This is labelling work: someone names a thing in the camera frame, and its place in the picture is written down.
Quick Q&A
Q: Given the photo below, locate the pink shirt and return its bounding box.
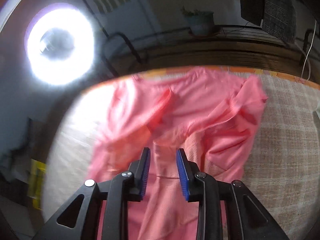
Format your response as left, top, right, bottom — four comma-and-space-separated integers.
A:
88, 67, 267, 239

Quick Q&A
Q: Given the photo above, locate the beige plaid bedspread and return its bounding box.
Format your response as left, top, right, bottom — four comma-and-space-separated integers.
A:
42, 67, 319, 239

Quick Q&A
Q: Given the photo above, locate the yellow wooden stool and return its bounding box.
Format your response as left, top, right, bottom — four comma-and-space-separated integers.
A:
27, 159, 46, 210

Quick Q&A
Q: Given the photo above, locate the potted plant green pot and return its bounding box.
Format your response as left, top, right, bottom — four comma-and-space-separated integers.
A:
181, 7, 215, 36

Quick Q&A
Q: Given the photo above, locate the grey plaid hanging cloth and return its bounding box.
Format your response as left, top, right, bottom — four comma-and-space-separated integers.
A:
238, 0, 298, 43

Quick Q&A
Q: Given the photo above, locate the black metal bed frame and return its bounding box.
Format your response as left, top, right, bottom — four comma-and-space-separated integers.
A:
101, 24, 319, 83

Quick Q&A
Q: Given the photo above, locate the white clip lamp cable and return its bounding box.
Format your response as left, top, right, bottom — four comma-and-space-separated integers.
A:
294, 21, 318, 81

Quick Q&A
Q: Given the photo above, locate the bright ring light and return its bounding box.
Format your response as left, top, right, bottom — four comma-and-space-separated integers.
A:
24, 3, 94, 86

